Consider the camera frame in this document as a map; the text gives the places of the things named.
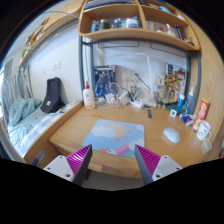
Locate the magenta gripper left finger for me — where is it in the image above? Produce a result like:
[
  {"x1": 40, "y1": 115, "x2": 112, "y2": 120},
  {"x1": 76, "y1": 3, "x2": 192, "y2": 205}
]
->
[{"x1": 66, "y1": 145, "x2": 92, "y2": 186}]

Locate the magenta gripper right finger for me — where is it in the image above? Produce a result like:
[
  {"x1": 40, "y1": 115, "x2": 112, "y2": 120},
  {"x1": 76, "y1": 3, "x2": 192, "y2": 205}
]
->
[{"x1": 134, "y1": 145, "x2": 161, "y2": 185}]

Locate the white computer mouse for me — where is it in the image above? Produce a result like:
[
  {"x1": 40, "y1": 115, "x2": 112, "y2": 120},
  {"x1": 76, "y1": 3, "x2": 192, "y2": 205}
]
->
[{"x1": 164, "y1": 128, "x2": 181, "y2": 143}]

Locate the pastel cloud mouse pad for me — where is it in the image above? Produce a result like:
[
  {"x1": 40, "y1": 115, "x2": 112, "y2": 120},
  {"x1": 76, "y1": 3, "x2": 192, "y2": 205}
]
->
[{"x1": 83, "y1": 119, "x2": 145, "y2": 157}]

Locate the wooden desk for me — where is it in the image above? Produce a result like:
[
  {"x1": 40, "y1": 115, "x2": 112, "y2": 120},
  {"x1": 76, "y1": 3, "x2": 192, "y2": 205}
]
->
[{"x1": 50, "y1": 106, "x2": 224, "y2": 178}]

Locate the small white desk clock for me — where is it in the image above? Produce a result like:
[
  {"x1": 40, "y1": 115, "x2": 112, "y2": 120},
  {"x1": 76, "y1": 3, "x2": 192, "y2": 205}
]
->
[{"x1": 170, "y1": 109, "x2": 177, "y2": 117}]

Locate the white power strip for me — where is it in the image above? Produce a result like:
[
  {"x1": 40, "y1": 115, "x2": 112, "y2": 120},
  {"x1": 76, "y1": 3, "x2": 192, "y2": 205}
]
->
[{"x1": 130, "y1": 101, "x2": 144, "y2": 110}]

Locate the bed with white sheet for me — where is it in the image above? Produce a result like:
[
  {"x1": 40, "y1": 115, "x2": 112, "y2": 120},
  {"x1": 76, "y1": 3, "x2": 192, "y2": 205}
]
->
[{"x1": 1, "y1": 71, "x2": 84, "y2": 164}]

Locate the clear glass cup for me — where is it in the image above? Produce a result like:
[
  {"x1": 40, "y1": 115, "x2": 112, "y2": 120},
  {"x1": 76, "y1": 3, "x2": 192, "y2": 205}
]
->
[{"x1": 201, "y1": 138, "x2": 212, "y2": 153}]

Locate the white lotion bottle red cap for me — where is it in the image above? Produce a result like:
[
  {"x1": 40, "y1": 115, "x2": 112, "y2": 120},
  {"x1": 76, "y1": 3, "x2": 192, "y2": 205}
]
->
[{"x1": 83, "y1": 83, "x2": 95, "y2": 109}]

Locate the white mug with pattern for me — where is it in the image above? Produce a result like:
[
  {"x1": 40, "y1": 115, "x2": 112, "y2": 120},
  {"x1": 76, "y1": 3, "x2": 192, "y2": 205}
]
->
[{"x1": 197, "y1": 120, "x2": 211, "y2": 141}]

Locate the black backpack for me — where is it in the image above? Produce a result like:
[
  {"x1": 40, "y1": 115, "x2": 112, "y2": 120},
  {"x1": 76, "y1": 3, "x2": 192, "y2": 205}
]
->
[{"x1": 41, "y1": 77, "x2": 64, "y2": 113}]

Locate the blue spray bottle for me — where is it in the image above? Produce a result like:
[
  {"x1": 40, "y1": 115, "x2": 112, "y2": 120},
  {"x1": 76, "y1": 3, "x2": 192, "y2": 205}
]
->
[{"x1": 185, "y1": 83, "x2": 194, "y2": 113}]

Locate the red yellow snack can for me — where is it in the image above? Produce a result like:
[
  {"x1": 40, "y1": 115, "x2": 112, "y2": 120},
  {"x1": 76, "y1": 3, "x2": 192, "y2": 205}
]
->
[{"x1": 192, "y1": 99, "x2": 210, "y2": 132}]

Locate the light blue blanket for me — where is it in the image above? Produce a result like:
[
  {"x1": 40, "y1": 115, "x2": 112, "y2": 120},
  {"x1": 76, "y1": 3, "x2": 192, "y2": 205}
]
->
[{"x1": 9, "y1": 98, "x2": 42, "y2": 126}]

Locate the blue robot model box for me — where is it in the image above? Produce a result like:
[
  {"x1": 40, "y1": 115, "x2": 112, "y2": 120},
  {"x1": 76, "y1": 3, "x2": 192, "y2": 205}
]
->
[{"x1": 94, "y1": 65, "x2": 118, "y2": 98}]

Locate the wooden wall shelf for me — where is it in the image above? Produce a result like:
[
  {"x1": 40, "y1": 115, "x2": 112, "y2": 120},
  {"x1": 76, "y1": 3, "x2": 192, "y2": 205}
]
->
[{"x1": 78, "y1": 0, "x2": 200, "y2": 51}]

